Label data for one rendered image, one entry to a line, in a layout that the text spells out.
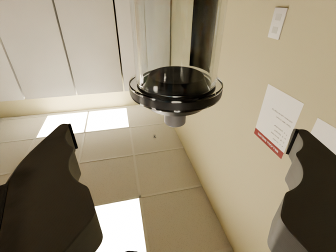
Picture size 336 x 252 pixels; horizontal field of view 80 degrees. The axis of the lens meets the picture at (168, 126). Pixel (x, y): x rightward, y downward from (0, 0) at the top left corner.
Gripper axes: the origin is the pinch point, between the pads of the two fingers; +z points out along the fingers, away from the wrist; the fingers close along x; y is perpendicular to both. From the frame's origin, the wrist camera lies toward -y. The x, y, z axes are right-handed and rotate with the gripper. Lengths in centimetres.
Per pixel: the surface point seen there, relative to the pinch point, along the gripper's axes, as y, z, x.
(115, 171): 151, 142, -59
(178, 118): 6.3, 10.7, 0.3
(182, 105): 2.5, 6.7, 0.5
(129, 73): 81, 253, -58
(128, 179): 151, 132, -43
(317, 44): 7, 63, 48
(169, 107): 2.7, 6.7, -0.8
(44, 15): 13, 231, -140
